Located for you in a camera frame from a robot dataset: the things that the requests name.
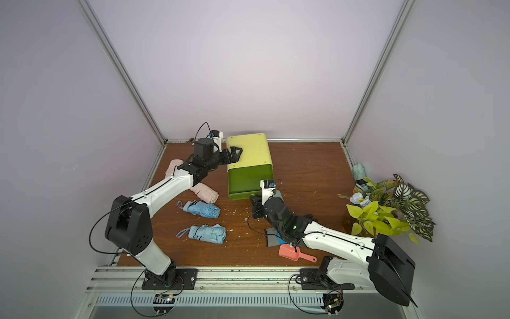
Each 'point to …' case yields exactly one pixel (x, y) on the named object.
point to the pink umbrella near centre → (206, 193)
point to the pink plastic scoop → (288, 250)
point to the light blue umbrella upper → (200, 209)
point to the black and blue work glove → (273, 238)
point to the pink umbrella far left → (173, 163)
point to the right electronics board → (333, 302)
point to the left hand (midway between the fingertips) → (237, 149)
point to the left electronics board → (163, 303)
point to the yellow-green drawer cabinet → (254, 165)
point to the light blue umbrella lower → (215, 234)
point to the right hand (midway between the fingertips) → (251, 194)
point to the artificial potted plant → (388, 207)
